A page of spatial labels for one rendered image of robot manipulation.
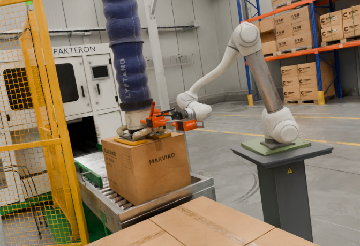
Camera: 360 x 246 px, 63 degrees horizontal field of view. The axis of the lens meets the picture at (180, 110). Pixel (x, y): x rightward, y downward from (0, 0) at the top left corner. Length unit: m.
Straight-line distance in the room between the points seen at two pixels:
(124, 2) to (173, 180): 1.19
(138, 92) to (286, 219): 1.29
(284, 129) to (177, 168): 0.74
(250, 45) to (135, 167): 0.99
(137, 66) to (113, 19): 0.33
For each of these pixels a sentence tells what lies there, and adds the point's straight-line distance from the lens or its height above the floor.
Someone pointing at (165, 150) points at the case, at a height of 0.87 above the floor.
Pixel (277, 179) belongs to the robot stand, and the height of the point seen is 0.58.
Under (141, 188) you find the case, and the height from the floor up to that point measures 0.68.
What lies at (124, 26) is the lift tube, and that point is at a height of 1.70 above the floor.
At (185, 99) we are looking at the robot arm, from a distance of 2.02.
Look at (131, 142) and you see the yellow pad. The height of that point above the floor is 0.97.
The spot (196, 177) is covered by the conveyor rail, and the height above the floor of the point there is 0.59.
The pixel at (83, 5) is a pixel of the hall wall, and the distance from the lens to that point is 11.39.
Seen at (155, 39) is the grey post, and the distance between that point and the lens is 5.11.
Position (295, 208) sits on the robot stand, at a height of 0.35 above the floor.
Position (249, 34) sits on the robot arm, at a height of 1.50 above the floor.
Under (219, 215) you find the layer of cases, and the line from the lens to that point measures 1.73.
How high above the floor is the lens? 1.31
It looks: 6 degrees down
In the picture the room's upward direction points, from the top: 9 degrees counter-clockwise
